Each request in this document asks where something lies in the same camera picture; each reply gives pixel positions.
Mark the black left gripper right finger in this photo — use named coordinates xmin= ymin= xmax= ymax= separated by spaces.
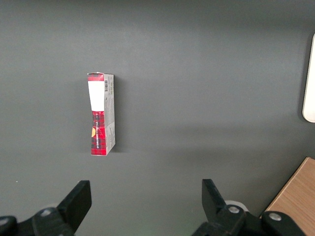
xmin=190 ymin=178 xmax=305 ymax=236

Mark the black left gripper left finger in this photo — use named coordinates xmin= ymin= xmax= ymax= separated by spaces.
xmin=0 ymin=180 xmax=93 ymax=236

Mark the wooden drawer cabinet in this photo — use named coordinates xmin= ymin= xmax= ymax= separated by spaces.
xmin=260 ymin=156 xmax=315 ymax=236

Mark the red plaid cardboard box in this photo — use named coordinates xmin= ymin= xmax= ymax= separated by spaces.
xmin=87 ymin=71 xmax=117 ymax=157

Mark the beige plastic tray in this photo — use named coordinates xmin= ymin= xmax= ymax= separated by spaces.
xmin=301 ymin=32 xmax=315 ymax=123

